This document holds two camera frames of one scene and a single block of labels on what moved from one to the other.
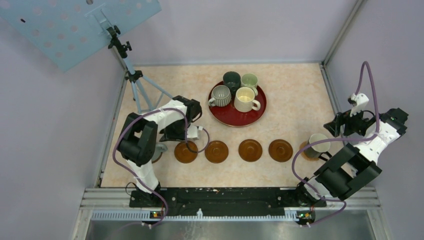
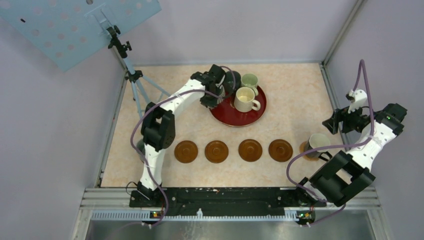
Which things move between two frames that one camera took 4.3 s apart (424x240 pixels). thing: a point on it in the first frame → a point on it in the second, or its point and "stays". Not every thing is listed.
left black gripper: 169,135 → 211,103
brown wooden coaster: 280,150 stays
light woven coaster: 304,155 stays
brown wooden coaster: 183,154 stays
